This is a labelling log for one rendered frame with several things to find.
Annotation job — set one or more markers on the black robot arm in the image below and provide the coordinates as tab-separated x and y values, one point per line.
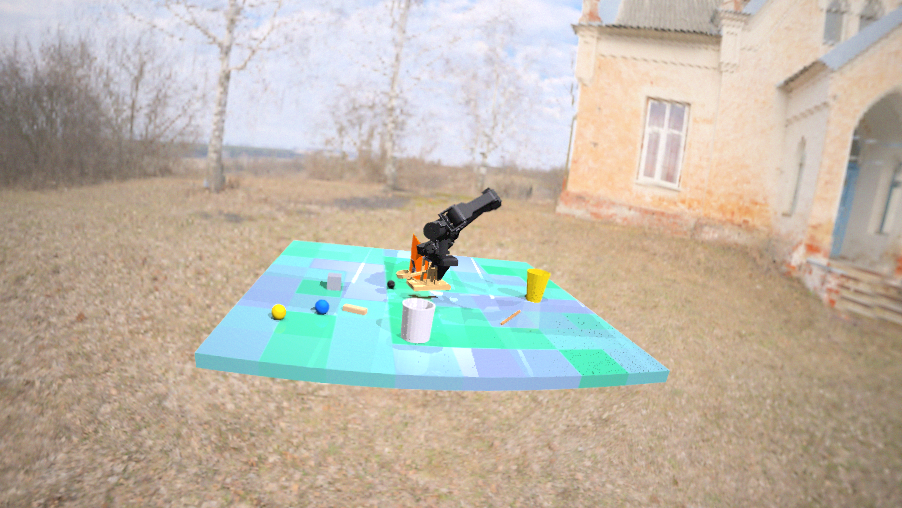
461	215

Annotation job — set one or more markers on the yellow cup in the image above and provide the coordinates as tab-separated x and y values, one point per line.
536	284

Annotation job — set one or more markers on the white cup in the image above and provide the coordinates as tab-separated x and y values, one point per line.
417	318

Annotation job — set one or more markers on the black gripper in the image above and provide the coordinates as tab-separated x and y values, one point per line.
443	261

